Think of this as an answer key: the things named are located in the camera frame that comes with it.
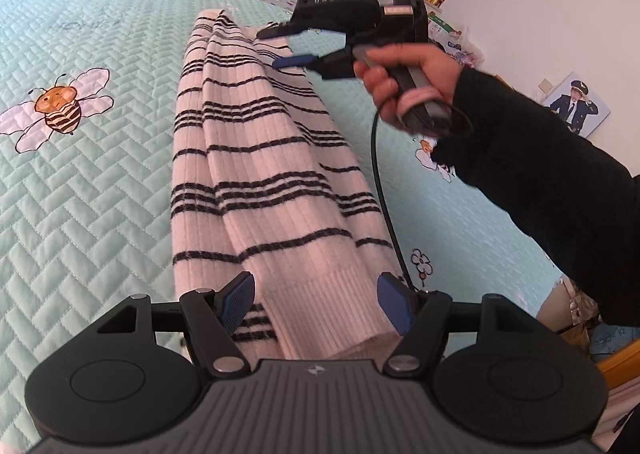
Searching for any uniformed child wall poster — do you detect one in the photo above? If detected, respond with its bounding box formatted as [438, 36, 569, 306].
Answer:
[549, 71, 612, 137]

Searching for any green and white carton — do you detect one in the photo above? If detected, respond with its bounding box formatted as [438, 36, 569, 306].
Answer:
[427, 14, 460, 42]

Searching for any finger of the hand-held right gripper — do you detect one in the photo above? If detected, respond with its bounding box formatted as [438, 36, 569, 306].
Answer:
[256, 19, 304, 40]
[272, 50, 357, 81]

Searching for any person's right forearm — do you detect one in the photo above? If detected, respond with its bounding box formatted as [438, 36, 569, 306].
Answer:
[432, 66, 640, 327]

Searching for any teal bee-print quilted blanket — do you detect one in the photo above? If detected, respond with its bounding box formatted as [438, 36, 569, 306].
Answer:
[0, 0, 571, 440]

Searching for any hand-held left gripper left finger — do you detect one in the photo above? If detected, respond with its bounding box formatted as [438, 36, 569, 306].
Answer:
[97, 271, 256, 377]

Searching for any person's right hand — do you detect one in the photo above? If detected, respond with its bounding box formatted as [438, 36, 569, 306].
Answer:
[354, 43, 464, 130]

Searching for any white plastic bag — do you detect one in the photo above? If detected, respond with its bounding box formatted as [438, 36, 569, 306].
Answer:
[447, 29, 485, 67]

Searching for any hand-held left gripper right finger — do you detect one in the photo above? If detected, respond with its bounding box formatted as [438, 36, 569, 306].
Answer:
[377, 272, 538, 376]

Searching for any white black-striped knit sweater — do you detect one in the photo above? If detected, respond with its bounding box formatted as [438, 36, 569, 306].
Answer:
[170, 8, 416, 360]

